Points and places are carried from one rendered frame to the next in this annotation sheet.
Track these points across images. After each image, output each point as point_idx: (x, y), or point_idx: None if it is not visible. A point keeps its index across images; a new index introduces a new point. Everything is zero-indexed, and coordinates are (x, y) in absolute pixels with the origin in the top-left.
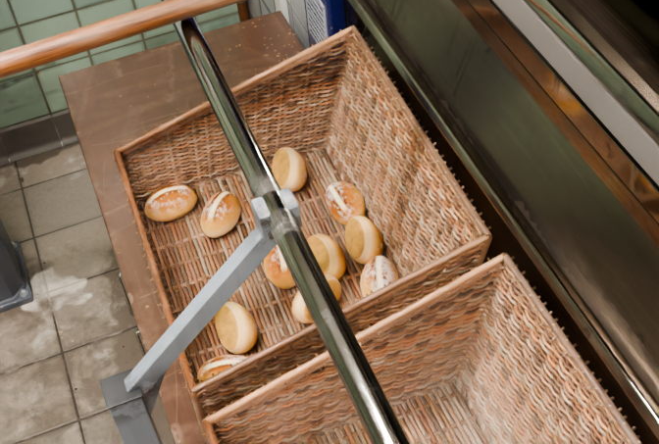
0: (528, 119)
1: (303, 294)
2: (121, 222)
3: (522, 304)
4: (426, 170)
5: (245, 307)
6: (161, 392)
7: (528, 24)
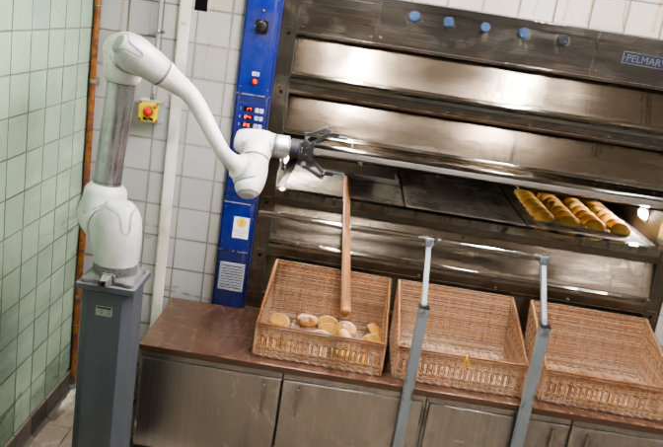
0: None
1: (460, 244)
2: (257, 359)
3: (412, 287)
4: None
5: None
6: (350, 377)
7: (465, 174)
